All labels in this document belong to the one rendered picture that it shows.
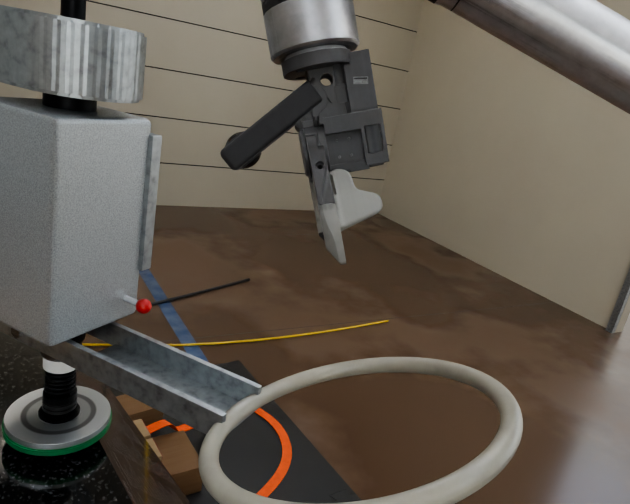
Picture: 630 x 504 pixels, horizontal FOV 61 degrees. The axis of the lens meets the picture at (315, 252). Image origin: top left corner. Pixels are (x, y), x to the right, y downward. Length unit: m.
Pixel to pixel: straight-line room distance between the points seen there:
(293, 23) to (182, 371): 0.75
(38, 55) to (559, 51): 0.75
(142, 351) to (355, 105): 0.77
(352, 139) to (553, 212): 5.39
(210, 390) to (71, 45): 0.64
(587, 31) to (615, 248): 4.87
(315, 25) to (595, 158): 5.25
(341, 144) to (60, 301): 0.68
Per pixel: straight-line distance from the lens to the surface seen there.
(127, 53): 1.00
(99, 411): 1.34
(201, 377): 1.08
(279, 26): 0.54
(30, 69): 1.00
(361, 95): 0.54
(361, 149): 0.53
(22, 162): 1.03
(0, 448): 1.37
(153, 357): 1.14
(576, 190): 5.76
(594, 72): 0.74
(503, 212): 6.24
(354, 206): 0.49
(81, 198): 1.02
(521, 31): 0.71
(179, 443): 2.45
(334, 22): 0.53
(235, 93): 6.41
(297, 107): 0.54
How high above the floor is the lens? 1.69
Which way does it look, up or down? 18 degrees down
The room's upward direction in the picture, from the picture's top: 11 degrees clockwise
